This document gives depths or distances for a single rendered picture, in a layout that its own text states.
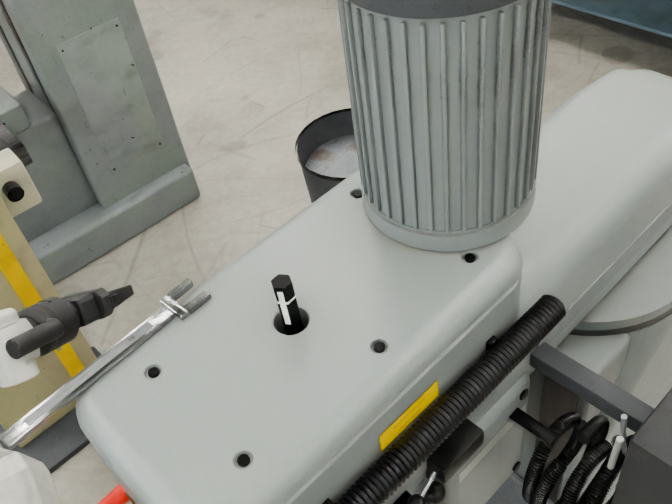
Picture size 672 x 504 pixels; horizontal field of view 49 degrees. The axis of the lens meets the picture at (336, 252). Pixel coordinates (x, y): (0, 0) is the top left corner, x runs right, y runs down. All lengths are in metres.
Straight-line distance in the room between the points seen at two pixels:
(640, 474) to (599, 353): 0.32
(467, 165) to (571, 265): 0.33
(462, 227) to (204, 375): 0.30
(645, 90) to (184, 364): 0.87
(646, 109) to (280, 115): 3.36
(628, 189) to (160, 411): 0.71
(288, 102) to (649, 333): 3.52
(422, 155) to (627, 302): 0.58
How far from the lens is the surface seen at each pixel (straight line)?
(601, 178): 1.11
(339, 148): 3.26
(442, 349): 0.76
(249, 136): 4.32
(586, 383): 1.03
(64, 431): 3.21
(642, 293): 1.24
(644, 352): 1.29
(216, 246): 3.67
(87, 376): 0.78
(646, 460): 0.89
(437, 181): 0.74
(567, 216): 1.05
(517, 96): 0.72
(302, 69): 4.82
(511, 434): 1.14
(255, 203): 3.85
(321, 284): 0.79
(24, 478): 1.09
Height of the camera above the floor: 2.47
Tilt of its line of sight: 45 degrees down
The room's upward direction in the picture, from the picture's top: 10 degrees counter-clockwise
